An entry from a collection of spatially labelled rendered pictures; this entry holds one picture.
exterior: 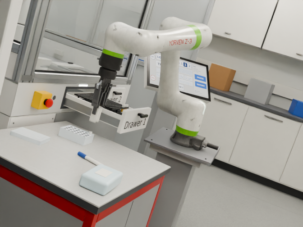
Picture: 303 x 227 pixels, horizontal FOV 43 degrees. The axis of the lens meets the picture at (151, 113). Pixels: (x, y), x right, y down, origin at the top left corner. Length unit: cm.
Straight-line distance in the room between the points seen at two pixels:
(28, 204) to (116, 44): 69
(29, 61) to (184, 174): 96
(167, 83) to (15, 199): 103
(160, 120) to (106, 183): 163
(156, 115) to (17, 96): 136
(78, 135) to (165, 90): 62
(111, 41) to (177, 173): 82
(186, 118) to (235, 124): 274
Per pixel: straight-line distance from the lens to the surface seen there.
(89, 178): 123
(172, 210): 211
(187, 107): 200
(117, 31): 157
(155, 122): 279
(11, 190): 137
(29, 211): 134
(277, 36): 504
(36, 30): 161
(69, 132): 166
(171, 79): 203
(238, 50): 540
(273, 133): 472
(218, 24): 510
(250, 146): 475
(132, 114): 179
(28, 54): 161
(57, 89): 183
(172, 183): 207
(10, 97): 165
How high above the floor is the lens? 127
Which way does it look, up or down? 11 degrees down
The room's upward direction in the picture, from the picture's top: 17 degrees clockwise
